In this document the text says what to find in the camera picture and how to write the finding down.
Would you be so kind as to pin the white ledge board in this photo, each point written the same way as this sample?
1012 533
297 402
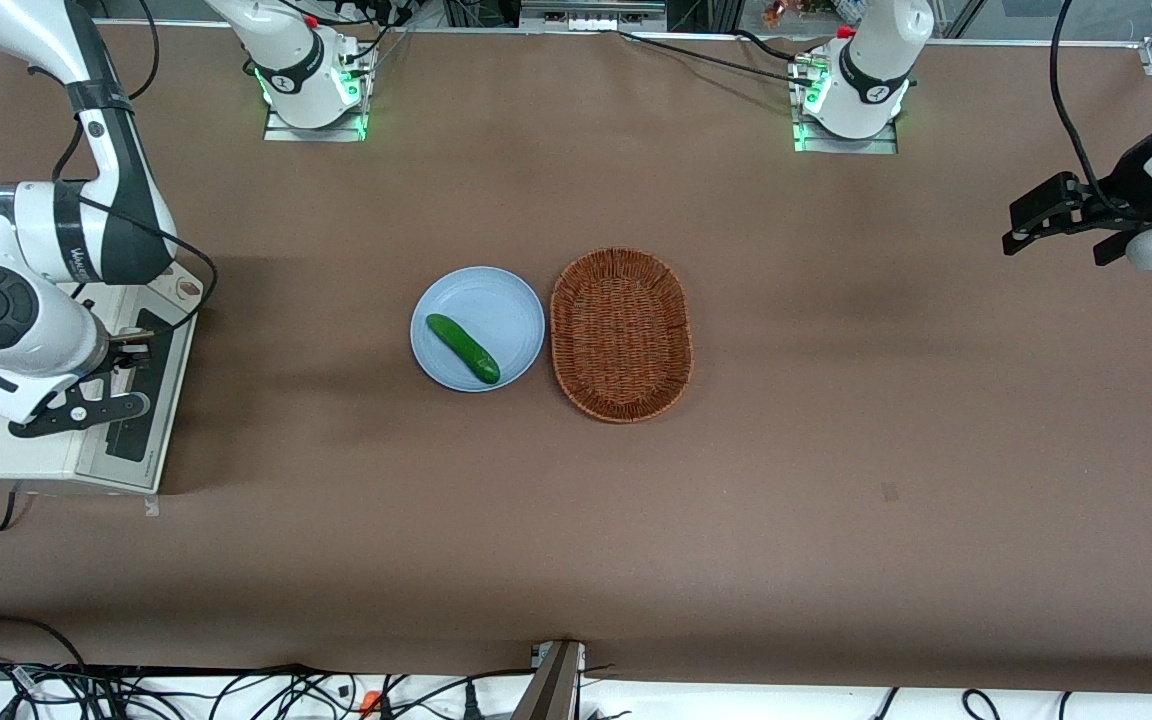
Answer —
736 702

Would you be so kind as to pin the brown wicker basket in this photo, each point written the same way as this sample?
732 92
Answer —
621 340

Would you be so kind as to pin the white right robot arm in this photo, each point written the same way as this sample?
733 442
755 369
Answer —
36 240

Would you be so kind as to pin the metal base plate of left arm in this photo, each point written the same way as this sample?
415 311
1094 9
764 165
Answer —
846 145

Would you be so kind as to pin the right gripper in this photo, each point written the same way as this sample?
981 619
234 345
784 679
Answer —
133 351

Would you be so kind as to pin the aluminium frame bar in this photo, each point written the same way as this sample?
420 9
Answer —
586 18

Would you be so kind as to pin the silver oven knob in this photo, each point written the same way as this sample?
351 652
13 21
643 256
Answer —
188 289

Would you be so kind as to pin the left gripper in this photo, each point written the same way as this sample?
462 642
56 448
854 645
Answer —
1123 184

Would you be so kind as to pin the grey camera mount pole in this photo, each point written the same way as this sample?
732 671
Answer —
551 685

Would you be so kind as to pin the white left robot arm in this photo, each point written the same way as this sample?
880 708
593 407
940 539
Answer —
871 60

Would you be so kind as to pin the metal base plate of right arm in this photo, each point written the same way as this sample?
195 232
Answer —
281 130

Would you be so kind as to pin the light blue round plate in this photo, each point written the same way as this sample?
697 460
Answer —
496 300

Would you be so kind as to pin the green cucumber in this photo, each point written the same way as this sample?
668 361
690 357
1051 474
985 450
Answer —
461 347

